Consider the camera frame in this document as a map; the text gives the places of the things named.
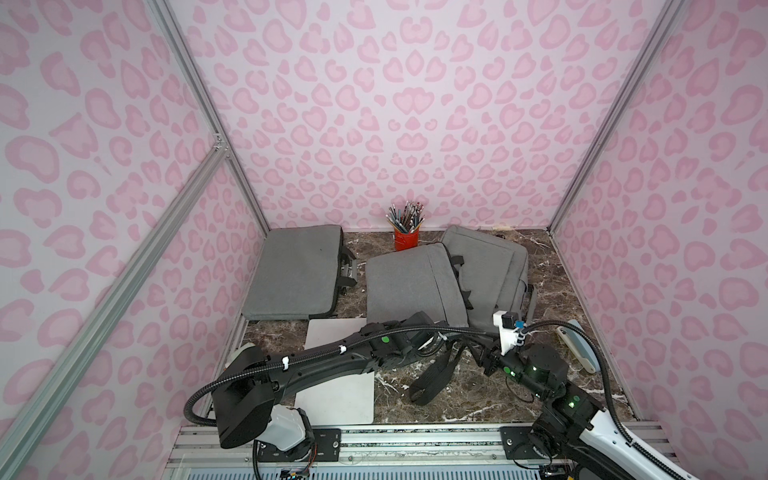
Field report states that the grey laptop bag with strap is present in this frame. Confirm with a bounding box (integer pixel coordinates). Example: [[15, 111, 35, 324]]
[[366, 243, 469, 406]]

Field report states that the silver apple laptop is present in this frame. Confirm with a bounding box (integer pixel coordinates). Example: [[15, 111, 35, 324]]
[[293, 317, 376, 426]]

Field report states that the grey laptop sleeve top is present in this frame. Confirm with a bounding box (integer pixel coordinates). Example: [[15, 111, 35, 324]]
[[242, 225, 358, 322]]

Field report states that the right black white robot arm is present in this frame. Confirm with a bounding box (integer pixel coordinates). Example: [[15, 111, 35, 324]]
[[489, 311, 694, 479]]

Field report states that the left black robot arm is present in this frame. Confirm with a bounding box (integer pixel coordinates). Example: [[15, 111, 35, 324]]
[[183, 312, 498, 449]]

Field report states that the blue green stapler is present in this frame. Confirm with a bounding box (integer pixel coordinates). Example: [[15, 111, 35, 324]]
[[556, 319, 601, 374]]

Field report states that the red pencil cup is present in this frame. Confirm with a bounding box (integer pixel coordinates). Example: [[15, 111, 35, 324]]
[[394, 230, 420, 251]]

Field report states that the grey backpack at back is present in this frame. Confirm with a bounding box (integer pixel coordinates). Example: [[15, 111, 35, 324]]
[[441, 225, 538, 334]]

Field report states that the bundle of pencils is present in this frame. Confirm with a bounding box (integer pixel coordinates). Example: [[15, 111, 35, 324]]
[[386, 200, 424, 234]]

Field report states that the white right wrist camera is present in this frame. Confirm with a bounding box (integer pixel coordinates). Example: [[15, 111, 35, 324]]
[[493, 310, 525, 356]]

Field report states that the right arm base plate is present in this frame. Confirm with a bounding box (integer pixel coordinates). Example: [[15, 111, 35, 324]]
[[499, 426, 560, 462]]

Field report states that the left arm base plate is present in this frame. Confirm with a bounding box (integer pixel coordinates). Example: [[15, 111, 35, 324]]
[[259, 428, 342, 463]]

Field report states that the aluminium front rail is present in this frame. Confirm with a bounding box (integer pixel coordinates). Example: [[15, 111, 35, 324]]
[[162, 423, 576, 479]]

